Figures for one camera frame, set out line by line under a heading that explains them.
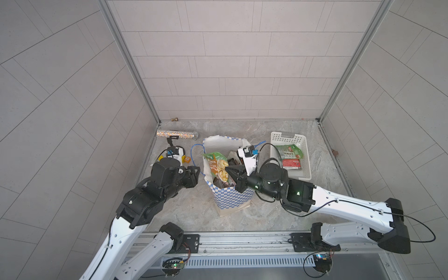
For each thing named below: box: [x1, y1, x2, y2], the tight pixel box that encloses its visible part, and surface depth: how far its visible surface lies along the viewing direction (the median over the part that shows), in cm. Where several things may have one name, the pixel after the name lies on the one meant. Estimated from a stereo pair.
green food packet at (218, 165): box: [201, 151, 230, 183], surface depth 64 cm
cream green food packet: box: [274, 143, 304, 160], surface depth 101 cm
